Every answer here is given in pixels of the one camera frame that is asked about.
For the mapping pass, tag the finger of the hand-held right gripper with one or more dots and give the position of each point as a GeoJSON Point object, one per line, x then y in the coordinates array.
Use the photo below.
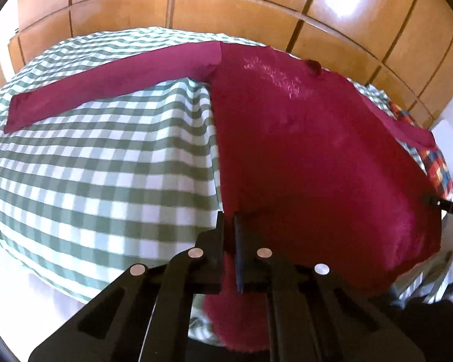
{"type": "Point", "coordinates": [443, 204]}

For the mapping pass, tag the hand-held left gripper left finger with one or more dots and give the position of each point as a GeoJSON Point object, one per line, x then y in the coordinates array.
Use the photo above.
{"type": "Point", "coordinates": [210, 258]}

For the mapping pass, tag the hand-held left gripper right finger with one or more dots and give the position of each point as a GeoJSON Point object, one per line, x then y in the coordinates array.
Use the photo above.
{"type": "Point", "coordinates": [245, 262]}

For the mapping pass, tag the red long sleeve shirt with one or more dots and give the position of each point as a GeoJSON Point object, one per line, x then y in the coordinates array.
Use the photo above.
{"type": "Point", "coordinates": [305, 139]}

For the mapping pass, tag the colourful plaid cloth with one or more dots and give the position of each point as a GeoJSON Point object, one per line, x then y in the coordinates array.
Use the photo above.
{"type": "Point", "coordinates": [439, 169]}

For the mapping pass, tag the white grey cloth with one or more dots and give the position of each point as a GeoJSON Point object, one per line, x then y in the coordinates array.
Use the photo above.
{"type": "Point", "coordinates": [432, 279]}

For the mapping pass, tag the green checked bed sheet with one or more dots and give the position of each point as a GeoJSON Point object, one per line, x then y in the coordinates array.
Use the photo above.
{"type": "Point", "coordinates": [98, 177]}

